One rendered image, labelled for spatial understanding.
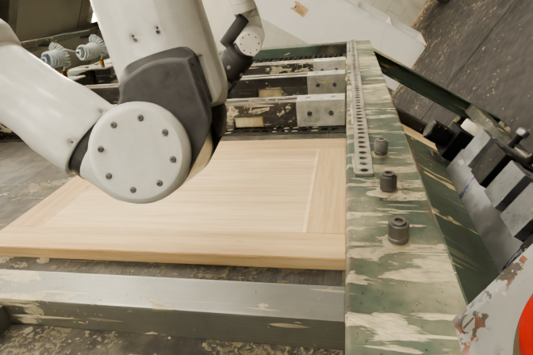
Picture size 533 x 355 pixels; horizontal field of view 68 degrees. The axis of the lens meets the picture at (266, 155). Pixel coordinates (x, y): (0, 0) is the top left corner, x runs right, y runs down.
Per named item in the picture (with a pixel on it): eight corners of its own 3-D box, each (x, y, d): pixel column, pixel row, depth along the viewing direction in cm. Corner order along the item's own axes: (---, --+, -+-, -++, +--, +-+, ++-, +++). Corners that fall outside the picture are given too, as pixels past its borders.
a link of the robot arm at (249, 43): (249, 65, 121) (272, 36, 117) (245, 76, 112) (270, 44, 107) (219, 42, 119) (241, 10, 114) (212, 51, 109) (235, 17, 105)
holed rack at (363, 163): (373, 176, 65) (373, 173, 64) (355, 176, 65) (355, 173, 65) (355, 40, 213) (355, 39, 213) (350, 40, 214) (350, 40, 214)
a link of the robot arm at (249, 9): (267, 42, 119) (254, -5, 113) (265, 49, 111) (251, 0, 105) (247, 47, 120) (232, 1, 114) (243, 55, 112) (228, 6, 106)
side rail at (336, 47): (347, 64, 211) (347, 43, 207) (156, 76, 234) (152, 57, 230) (347, 62, 218) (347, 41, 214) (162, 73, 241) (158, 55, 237)
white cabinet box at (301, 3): (427, 45, 417) (254, -50, 412) (394, 91, 448) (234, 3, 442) (421, 32, 469) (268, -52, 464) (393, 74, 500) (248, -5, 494)
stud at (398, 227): (410, 247, 47) (411, 226, 46) (388, 246, 47) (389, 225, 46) (407, 235, 49) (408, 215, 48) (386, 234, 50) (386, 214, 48)
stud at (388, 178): (397, 194, 59) (398, 176, 57) (380, 194, 59) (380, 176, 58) (395, 186, 61) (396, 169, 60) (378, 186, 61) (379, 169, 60)
